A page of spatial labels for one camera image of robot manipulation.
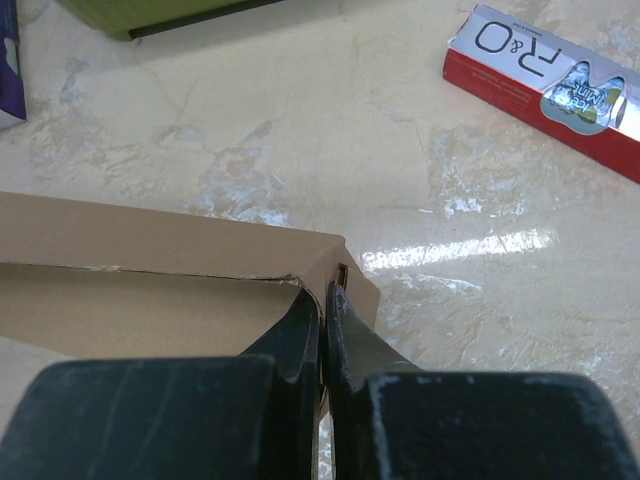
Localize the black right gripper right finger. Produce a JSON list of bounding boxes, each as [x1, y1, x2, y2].
[[324, 284, 639, 479]]

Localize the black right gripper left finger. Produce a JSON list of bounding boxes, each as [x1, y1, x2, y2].
[[1, 292, 321, 479]]

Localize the brown cardboard box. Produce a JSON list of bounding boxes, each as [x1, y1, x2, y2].
[[0, 190, 382, 421]]

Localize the purple toothpaste box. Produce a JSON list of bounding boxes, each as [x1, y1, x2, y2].
[[0, 0, 27, 130]]

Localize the red white snack packet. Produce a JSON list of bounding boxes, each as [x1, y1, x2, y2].
[[443, 5, 639, 181]]

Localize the olive green plastic bin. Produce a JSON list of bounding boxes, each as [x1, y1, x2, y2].
[[58, 0, 278, 41]]

